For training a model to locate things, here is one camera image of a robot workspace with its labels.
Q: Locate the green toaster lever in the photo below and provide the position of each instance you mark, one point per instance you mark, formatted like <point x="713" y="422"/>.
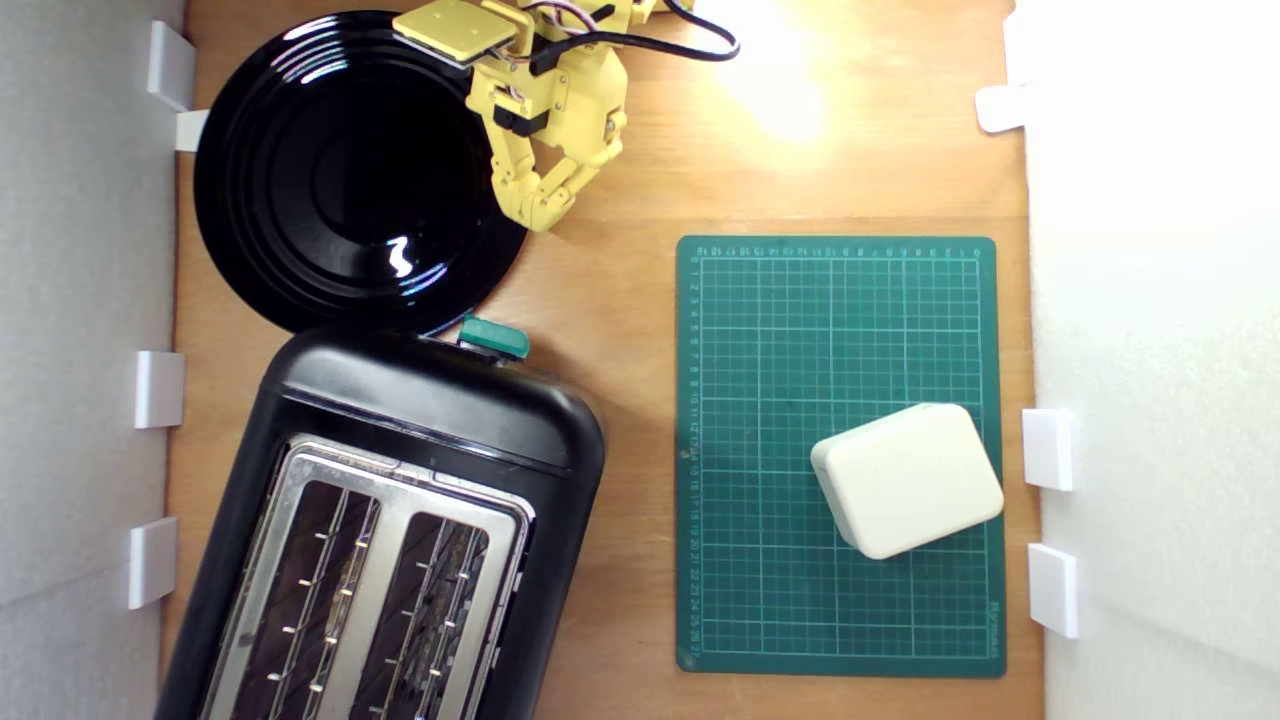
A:
<point x="495" y="338"/>

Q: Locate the black two-slot toaster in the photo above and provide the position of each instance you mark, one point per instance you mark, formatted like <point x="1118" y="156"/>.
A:
<point x="430" y="400"/>

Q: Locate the black round plate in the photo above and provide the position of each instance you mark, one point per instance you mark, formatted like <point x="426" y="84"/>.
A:
<point x="330" y="180"/>

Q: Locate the green cutting mat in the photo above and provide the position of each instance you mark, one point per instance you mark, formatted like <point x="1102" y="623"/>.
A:
<point x="760" y="350"/>

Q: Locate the white rounded block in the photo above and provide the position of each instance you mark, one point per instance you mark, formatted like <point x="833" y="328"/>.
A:
<point x="905" y="480"/>

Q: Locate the yellow wrist camera mount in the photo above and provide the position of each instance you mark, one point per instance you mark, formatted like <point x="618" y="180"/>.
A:
<point x="457" y="28"/>

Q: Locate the small white wall clip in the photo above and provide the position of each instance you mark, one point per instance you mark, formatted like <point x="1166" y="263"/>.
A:
<point x="170" y="65"/>
<point x="1053" y="590"/>
<point x="160" y="388"/>
<point x="1000" y="108"/>
<point x="190" y="130"/>
<point x="1048" y="448"/>
<point x="152" y="562"/>

